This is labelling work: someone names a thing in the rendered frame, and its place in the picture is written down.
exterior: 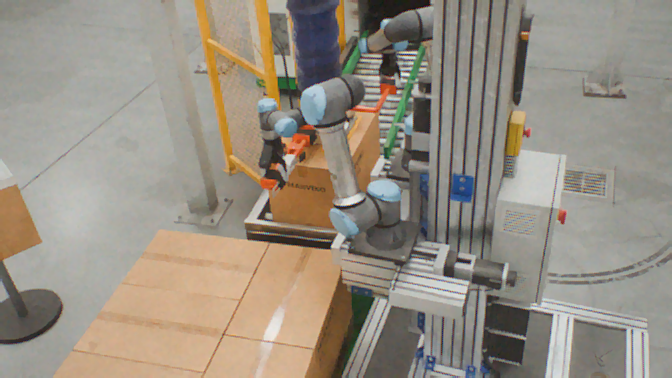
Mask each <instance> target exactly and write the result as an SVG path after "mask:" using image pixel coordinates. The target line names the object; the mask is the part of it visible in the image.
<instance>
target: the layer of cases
mask: <svg viewBox="0 0 672 378"><path fill-rule="evenodd" d="M351 313H352V301H351V292H348V291H347V286H346V284H344V283H342V275H341V266H340V265H335V264H332V258H331V251H330V250H322V249H314V248H306V247H296V246H288V245H280V244H272V242H271V244H270V242H263V241H255V240H247V239H239V238H230V237H222V236H214V235H206V234H196V233H188V232H180V231H172V230H163V229H160V230H159V231H158V232H157V234H156V235H155V237H154V238H153V240H152V242H151V243H150V244H149V246H148V247H147V249H146V250H145V251H143V253H142V254H141V256H140V257H139V258H138V260H137V261H136V263H135V264H134V265H133V267H132V268H131V270H130V272H129V273H128V275H127V276H126V277H125V279H124V280H123V282H122V284H119V286H118V287H117V288H116V290H115V291H114V293H113V294H112V295H111V298H110V299H109V301H108V302H107V303H106V305H105V306H104V307H103V309H102V310H101V312H100V313H99V314H97V316H96V317H95V319H94V320H93V321H92V324H91V325H90V326H89V328H88V329H87V331H86V332H85V333H84V335H83V336H82V338H81V339H80V340H79V342H78V343H76V345H75V346H74V347H73V351H71V352H70V354H69V355H68V357H67V358H66V359H65V361H64V362H63V364H62V365H61V366H60V368H59V369H58V370H56V373H55V374H54V376H53V377H52V378H331V375H332V372H334V368H335V365H336V362H337V358H338V355H339V352H340V349H341V346H342V342H343V338H344V335H345V332H346V329H347V325H348V322H349V319H350V316H351Z"/></svg>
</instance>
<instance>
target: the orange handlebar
mask: <svg viewBox="0 0 672 378"><path fill-rule="evenodd" d="M389 92H390V88H386V89H385V91H384V92H383V94H382V96H381V98H380V100H379V101H378V104H377V106H376V108H369V107H359V106H357V107H356V108H354V109H351V110H349V111H355V112H365V113H379V111H380V109H381V108H382V106H383V104H384V101H385V99H386V97H387V96H388V94H389ZM297 143H298V139H294V141H293V142H292V143H290V144H289V145H288V147H287V148H286V149H287V154H289V155H290V154H293V155H295V159H296V158H297V156H298V155H301V154H302V152H303V151H304V147H305V146H306V144H307V140H303V142H302V143H301V144H297ZM263 185H265V187H266V188H268V189H273V188H274V187H275V185H276V184H270V183H265V184H263Z"/></svg>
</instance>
